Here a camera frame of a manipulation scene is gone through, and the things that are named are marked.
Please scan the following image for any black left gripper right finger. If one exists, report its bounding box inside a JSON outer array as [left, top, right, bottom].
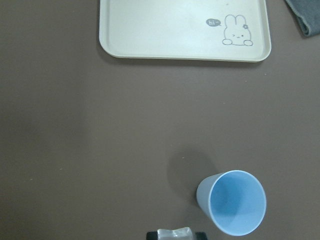
[[194, 232, 208, 240]]

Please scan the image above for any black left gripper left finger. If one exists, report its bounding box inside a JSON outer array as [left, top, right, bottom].
[[145, 231, 158, 240]]

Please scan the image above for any light blue plastic cup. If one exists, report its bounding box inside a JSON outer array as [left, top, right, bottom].
[[196, 170, 267, 237]]

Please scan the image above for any cream rabbit tray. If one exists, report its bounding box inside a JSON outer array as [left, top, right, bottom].
[[98, 0, 272, 63]]

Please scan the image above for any grey folded cloth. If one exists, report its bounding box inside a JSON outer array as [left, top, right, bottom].
[[285, 0, 320, 37]]

